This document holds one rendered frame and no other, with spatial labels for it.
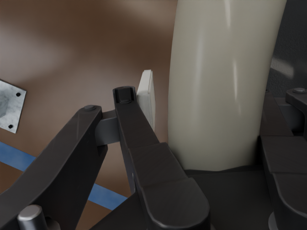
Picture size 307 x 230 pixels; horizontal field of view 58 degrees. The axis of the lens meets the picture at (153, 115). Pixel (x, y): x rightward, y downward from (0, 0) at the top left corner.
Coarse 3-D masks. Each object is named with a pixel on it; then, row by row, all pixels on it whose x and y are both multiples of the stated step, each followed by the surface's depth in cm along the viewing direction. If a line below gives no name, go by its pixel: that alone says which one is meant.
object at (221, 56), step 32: (192, 0) 7; (224, 0) 7; (256, 0) 7; (192, 32) 7; (224, 32) 7; (256, 32) 7; (192, 64) 8; (224, 64) 7; (256, 64) 7; (192, 96) 8; (224, 96) 7; (256, 96) 8; (192, 128) 8; (224, 128) 8; (256, 128) 8; (192, 160) 8; (224, 160) 8; (256, 160) 9
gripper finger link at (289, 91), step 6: (288, 90) 14; (294, 90) 14; (300, 90) 14; (306, 90) 14; (288, 96) 14; (294, 96) 13; (300, 96) 13; (306, 96) 13; (288, 102) 14; (294, 102) 13; (300, 102) 13; (306, 102) 12; (300, 108) 13; (306, 108) 12; (306, 114) 12; (306, 120) 12; (306, 126) 12; (294, 132) 14; (300, 132) 14; (306, 132) 12; (306, 138) 12
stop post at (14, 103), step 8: (0, 80) 110; (0, 88) 111; (8, 88) 111; (16, 88) 110; (0, 96) 111; (8, 96) 112; (16, 96) 111; (24, 96) 111; (0, 104) 108; (8, 104) 113; (16, 104) 112; (0, 112) 110; (8, 112) 114; (16, 112) 114; (0, 120) 115; (8, 120) 115; (16, 120) 115; (8, 128) 116; (16, 128) 116
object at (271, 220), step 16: (192, 176) 8; (208, 176) 8; (224, 176) 8; (240, 176) 8; (256, 176) 8; (208, 192) 7; (224, 192) 7; (240, 192) 7; (256, 192) 7; (128, 208) 7; (224, 208) 6; (240, 208) 6; (256, 208) 6; (272, 208) 6; (96, 224) 6; (112, 224) 6; (128, 224) 6; (144, 224) 6; (224, 224) 6; (240, 224) 6; (256, 224) 6; (272, 224) 6
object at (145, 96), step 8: (144, 72) 21; (152, 72) 21; (144, 80) 18; (152, 80) 20; (144, 88) 16; (152, 88) 19; (144, 96) 15; (152, 96) 18; (144, 104) 15; (152, 104) 17; (144, 112) 16; (152, 112) 16; (152, 120) 16; (152, 128) 16
